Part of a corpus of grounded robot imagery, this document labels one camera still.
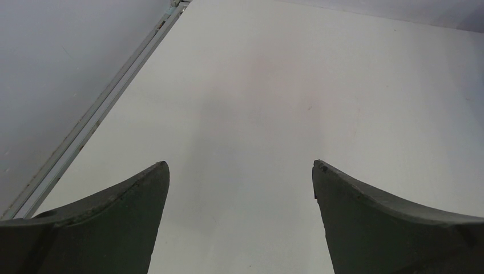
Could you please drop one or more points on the aluminium frame rail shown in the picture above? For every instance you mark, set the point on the aluminium frame rail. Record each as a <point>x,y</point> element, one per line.
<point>64,64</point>

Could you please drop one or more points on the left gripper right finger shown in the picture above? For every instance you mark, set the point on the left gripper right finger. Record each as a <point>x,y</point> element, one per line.
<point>369,230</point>

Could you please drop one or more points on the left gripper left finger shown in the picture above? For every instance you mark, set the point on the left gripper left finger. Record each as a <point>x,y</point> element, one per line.
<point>111,231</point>

